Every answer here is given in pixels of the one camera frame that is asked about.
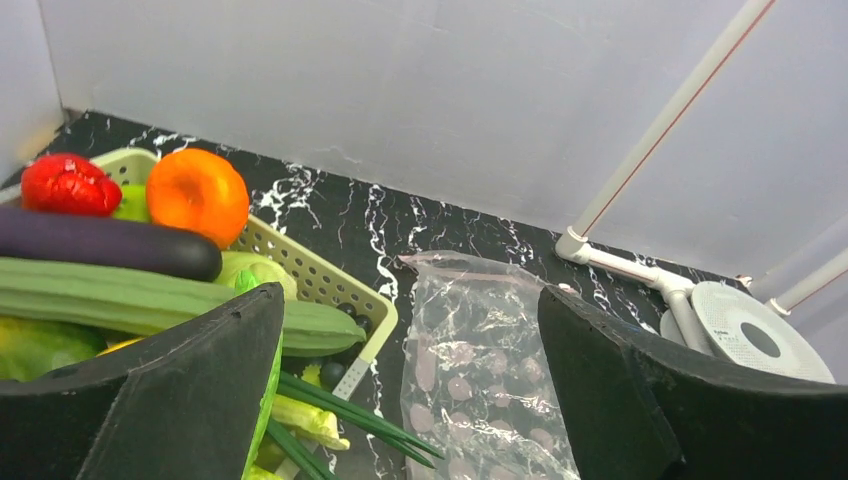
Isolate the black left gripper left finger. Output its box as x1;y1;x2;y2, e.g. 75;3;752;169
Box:
1;283;284;479

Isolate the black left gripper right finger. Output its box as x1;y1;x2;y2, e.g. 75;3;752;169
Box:
537;286;847;479

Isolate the clear zip top bag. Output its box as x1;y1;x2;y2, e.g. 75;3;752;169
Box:
400;251;579;479

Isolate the green ridged loofah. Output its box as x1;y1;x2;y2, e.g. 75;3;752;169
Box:
1;257;367;357

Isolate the green chives bunch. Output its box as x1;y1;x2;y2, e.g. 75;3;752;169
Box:
266;372;444;479

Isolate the green lettuce leaf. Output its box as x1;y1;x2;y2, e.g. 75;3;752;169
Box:
247;394;351;479

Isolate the pale green cabbage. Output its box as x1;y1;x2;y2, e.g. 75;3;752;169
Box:
214;251;298;302

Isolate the yellow green mango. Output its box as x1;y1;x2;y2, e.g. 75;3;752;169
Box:
1;316;106;382

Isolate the cream perforated plastic basket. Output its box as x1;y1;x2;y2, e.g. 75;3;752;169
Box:
91;148;398;400

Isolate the orange fruit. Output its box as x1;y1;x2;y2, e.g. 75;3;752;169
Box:
145;148;250;250

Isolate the purple eggplant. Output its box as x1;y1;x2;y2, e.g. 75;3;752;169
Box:
1;206;223;282

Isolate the red pepper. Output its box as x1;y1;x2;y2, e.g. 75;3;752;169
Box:
20;153;123;217

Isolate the white pipe frame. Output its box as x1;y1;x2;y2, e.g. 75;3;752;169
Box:
555;1;847;344

